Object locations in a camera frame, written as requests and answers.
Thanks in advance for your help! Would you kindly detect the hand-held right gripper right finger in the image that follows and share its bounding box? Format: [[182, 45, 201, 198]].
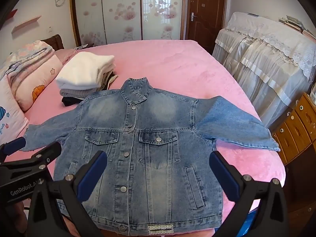
[[209, 150, 290, 237]]

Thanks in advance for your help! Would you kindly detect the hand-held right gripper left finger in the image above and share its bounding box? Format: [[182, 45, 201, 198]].
[[27, 150, 108, 237]]

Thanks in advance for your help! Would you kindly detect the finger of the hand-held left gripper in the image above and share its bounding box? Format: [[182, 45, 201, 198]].
[[0, 142, 62, 176], [0, 137, 26, 165]]

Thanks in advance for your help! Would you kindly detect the blue denim jacket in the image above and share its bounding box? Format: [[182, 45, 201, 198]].
[[22, 77, 280, 235]]

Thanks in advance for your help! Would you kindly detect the white Playmate pillow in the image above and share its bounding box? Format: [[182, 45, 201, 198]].
[[0, 75, 29, 146]]

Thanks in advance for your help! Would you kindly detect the black folded garment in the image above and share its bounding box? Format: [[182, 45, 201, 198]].
[[61, 96, 86, 107]]

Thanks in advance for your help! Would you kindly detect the grey knit folded garment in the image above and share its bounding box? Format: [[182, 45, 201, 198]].
[[59, 86, 104, 99]]

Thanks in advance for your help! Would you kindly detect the wooden drawer cabinet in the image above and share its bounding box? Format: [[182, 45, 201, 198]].
[[273, 92, 316, 165]]

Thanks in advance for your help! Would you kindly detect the white fluffy folded sweater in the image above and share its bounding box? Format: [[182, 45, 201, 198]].
[[56, 52, 115, 89]]

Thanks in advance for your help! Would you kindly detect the beige folded garment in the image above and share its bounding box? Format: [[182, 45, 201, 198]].
[[99, 63, 119, 90]]

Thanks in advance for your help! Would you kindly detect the dark wooden headboard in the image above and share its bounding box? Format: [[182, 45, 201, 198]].
[[41, 34, 65, 50]]

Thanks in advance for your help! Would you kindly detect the lace-covered furniture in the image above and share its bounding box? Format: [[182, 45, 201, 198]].
[[212, 12, 316, 129]]

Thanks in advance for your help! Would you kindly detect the pink bed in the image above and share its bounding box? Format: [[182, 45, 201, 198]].
[[0, 39, 288, 237]]

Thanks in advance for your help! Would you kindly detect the floral sliding-door wardrobe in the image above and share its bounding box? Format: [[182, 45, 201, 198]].
[[69, 0, 188, 48]]

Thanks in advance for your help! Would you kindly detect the brown wooden door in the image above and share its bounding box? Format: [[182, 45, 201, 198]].
[[185, 0, 227, 55]]

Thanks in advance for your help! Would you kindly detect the stack of books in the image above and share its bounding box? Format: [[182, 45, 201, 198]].
[[278, 15, 316, 39]]

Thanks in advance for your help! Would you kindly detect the pink wall shelf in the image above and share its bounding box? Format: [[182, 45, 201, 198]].
[[11, 15, 42, 34]]

